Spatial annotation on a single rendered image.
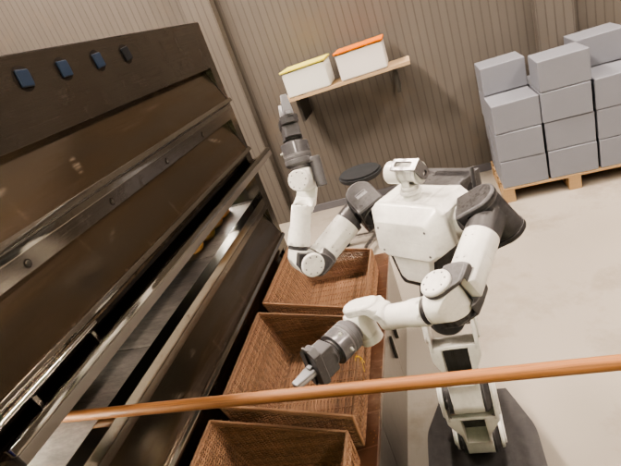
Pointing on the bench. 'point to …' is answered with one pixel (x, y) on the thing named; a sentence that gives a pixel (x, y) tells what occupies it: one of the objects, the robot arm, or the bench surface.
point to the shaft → (360, 387)
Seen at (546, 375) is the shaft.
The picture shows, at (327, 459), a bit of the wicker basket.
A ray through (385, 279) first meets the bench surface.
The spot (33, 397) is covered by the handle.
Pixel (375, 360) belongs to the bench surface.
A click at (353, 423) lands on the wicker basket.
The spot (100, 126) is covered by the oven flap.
